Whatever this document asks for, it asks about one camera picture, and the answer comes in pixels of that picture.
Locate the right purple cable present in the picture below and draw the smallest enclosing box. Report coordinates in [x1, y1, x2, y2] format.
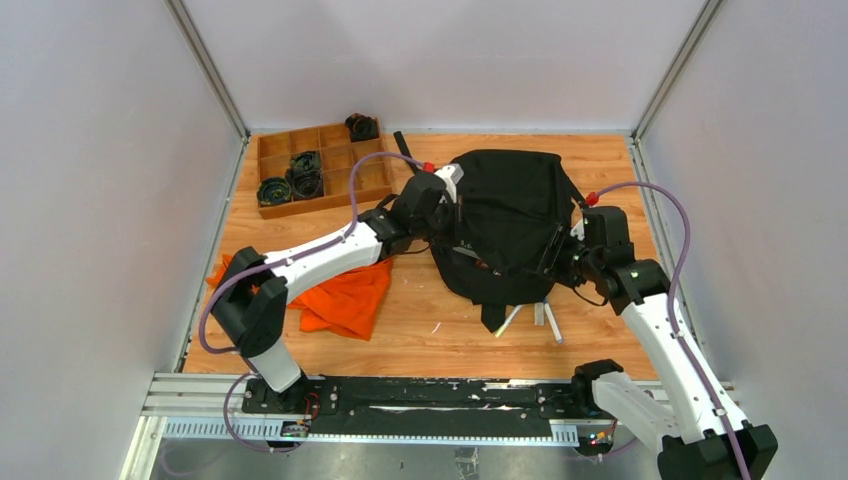
[586, 181, 753, 480]

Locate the black backpack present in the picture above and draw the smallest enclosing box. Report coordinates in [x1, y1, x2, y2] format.
[424, 149, 584, 333]

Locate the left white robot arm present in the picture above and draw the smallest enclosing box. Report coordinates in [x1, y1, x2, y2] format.
[204, 166, 463, 413]

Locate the yellow-green pencil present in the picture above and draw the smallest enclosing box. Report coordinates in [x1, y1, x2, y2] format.
[494, 305, 523, 338]

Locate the orange cloth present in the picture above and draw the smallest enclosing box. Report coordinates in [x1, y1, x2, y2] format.
[205, 254, 395, 343]

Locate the white marker pen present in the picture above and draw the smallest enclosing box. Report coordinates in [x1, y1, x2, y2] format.
[543, 300, 564, 345]

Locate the dark coiled roll front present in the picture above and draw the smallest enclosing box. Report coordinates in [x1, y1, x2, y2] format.
[256, 176, 293, 208]

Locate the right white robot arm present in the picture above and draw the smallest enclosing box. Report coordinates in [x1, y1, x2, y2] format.
[544, 206, 778, 479]

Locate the wooden compartment tray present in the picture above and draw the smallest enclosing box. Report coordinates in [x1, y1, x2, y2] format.
[256, 113, 393, 220]

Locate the dark coiled roll back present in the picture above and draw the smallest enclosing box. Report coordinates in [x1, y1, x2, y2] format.
[344, 113, 380, 143]

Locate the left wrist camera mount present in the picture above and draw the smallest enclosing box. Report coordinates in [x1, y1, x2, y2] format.
[424, 163, 464, 204]

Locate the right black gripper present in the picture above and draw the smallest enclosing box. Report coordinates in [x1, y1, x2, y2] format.
[523, 223, 602, 289]

